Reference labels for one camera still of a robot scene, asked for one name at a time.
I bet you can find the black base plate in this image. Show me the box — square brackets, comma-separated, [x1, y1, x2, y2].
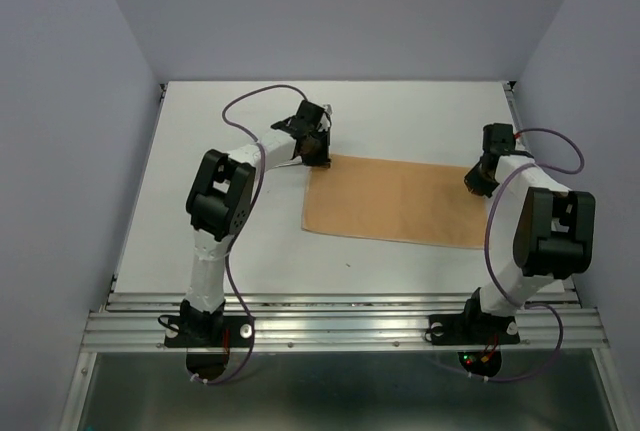
[424, 313, 520, 347]
[157, 314, 254, 349]

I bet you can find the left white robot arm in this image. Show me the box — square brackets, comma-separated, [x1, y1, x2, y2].
[180, 100, 332, 345]

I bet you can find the silver metal spoon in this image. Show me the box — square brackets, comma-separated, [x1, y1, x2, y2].
[273, 159, 304, 169]

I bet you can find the orange cloth napkin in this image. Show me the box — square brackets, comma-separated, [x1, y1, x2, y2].
[302, 155, 487, 249]

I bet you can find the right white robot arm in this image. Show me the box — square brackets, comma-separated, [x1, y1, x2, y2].
[460, 123, 596, 341]

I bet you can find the aluminium frame rail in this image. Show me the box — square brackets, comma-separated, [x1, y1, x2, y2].
[81, 292, 609, 353]

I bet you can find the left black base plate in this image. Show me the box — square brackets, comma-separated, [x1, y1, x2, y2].
[157, 314, 254, 349]

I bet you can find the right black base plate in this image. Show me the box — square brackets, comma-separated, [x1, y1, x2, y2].
[424, 313, 520, 347]

